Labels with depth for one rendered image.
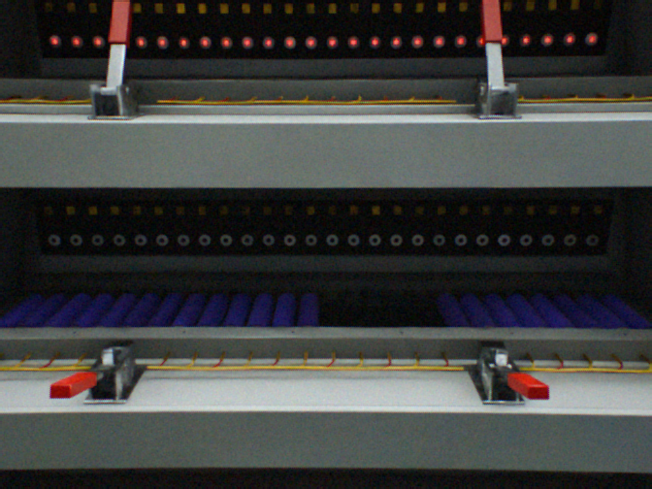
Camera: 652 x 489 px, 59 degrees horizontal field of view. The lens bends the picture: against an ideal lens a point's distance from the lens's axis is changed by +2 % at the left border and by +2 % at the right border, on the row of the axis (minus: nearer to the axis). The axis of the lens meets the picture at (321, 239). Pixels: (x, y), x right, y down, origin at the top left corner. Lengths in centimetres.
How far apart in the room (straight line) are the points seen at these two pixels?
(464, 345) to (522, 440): 7
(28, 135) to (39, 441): 20
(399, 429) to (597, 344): 16
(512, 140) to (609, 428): 20
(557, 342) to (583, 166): 13
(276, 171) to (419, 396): 18
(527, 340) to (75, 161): 34
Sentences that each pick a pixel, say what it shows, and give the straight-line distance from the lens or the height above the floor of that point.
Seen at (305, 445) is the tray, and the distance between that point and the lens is 40.
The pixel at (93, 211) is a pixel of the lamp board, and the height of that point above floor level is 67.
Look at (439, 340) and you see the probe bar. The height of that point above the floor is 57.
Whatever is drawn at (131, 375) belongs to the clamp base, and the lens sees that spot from 44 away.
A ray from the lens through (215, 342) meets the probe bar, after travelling 43.
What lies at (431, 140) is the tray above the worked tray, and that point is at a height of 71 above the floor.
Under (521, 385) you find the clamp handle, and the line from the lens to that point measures 36.
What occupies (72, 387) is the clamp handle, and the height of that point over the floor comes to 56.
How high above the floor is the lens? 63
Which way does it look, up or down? 2 degrees up
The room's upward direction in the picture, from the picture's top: straight up
